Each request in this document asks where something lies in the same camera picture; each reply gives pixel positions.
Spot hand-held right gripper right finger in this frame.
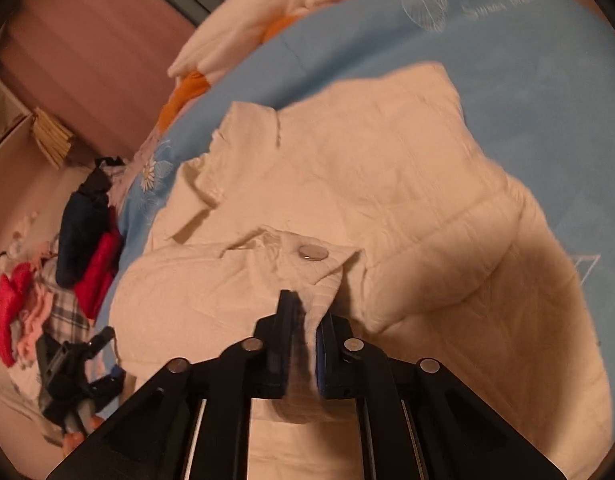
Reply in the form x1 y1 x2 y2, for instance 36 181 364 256
315 313 563 480

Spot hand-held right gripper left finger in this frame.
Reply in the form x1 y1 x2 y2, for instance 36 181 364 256
46 289 305 480

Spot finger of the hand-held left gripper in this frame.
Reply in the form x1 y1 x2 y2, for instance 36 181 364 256
86 326 116 359
88 366 127 402

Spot cream quilted jacket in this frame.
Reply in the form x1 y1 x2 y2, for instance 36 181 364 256
107 61 615 480

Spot pink clothes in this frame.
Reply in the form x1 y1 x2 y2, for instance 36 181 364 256
16 255 57 363

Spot plaid cloth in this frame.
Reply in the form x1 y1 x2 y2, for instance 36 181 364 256
41 269 97 347

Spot red garment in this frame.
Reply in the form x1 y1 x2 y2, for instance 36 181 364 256
0 261 34 369
74 232 124 322

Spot navy garment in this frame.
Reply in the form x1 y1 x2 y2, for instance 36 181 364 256
56 191 114 289

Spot black garment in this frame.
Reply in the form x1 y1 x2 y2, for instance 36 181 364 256
77 156 126 207

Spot white goose plush toy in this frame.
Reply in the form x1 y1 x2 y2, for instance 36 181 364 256
157 0 395 133

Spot light blue printed duvet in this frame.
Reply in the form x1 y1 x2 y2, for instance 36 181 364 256
94 0 615 396

